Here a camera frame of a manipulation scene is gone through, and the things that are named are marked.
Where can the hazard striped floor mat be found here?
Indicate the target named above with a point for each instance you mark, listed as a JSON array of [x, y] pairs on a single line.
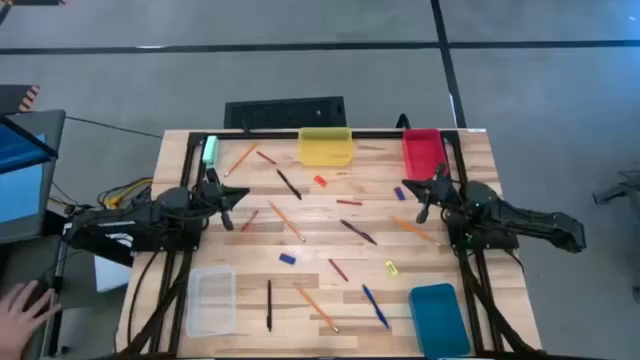
[[29, 98]]

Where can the yellow plastic bin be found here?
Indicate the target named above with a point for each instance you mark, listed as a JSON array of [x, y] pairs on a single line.
[[325, 147]]

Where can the white box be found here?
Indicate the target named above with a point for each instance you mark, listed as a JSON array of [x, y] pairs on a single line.
[[112, 275]]

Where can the blue eraser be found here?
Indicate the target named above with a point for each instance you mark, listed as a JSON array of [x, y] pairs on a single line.
[[287, 258]]

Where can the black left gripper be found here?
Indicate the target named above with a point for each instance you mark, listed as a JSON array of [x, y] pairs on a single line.
[[212, 196]]

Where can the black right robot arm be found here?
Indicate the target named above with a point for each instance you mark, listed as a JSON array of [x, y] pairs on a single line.
[[525, 220]]

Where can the teal plastic bin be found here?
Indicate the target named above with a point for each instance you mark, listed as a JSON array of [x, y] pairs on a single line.
[[440, 320]]

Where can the black stand pole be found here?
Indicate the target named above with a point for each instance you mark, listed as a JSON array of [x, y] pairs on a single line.
[[59, 270]]

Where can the laptop with blue screen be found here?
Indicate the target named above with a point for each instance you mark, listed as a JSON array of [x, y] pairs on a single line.
[[30, 190]]

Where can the blue pen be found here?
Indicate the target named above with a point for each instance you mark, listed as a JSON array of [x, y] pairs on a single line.
[[375, 306]]

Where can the grey office chair base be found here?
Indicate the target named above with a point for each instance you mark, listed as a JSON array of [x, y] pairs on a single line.
[[625, 187]]

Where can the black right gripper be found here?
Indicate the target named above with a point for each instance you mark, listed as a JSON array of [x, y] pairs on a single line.
[[440, 192]]

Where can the red crayon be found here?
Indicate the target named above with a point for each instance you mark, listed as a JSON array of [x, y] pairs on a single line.
[[266, 157], [249, 220], [338, 270], [349, 202]]

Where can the clear plastic bin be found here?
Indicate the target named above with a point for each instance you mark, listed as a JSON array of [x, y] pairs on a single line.
[[211, 300]]

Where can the person's hand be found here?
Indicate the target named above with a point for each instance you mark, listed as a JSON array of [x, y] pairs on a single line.
[[20, 325]]

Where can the black keyboard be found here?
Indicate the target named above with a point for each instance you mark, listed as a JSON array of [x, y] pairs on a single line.
[[285, 114]]

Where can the black pen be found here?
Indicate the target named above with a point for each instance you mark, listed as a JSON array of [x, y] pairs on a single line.
[[269, 305], [289, 184]]

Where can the dark purple eraser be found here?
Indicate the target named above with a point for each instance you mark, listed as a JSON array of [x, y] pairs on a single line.
[[399, 193]]

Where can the pink plastic bin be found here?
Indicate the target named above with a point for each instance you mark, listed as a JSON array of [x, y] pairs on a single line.
[[422, 150]]

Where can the mint green stapler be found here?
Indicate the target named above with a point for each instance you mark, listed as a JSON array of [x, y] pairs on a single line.
[[210, 149]]

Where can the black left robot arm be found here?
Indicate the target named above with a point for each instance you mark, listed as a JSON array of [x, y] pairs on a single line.
[[150, 220]]

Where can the orange pencil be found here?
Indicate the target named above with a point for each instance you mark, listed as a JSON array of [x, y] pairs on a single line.
[[286, 221], [415, 230], [241, 160], [316, 308]]

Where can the red eraser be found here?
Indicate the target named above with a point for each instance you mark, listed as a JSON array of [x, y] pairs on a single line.
[[320, 181]]

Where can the purple pen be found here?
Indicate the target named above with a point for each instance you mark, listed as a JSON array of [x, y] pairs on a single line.
[[358, 232]]

